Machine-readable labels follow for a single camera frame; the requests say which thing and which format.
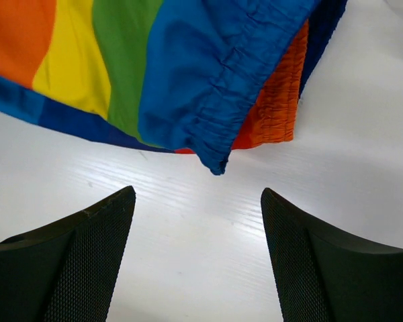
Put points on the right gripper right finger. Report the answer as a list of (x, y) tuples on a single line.
[(323, 273)]

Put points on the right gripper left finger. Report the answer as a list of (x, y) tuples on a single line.
[(67, 270)]

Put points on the rainbow striped shorts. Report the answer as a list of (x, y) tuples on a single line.
[(202, 77)]

